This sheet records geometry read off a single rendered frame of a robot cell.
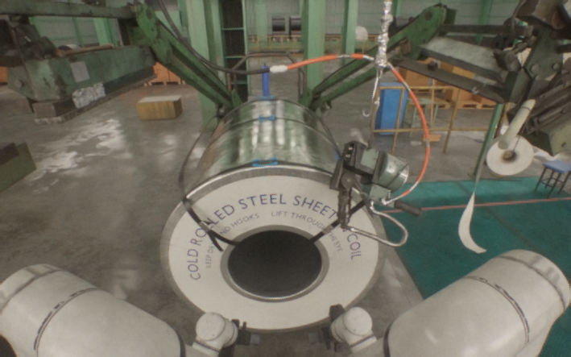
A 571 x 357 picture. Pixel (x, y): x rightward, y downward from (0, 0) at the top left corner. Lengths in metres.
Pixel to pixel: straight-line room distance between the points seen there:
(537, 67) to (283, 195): 1.08
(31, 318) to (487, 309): 0.60
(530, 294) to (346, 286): 1.30
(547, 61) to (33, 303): 1.54
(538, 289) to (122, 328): 0.57
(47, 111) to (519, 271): 1.09
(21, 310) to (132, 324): 0.16
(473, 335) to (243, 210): 1.05
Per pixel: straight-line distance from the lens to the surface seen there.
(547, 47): 1.38
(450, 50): 1.58
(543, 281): 0.55
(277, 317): 1.87
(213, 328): 0.98
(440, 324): 0.44
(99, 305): 0.47
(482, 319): 0.45
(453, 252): 3.12
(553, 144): 1.48
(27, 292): 0.54
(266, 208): 1.29
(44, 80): 0.99
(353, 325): 0.97
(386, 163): 1.11
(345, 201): 1.12
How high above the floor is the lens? 1.89
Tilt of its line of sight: 29 degrees down
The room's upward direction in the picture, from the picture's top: 1 degrees counter-clockwise
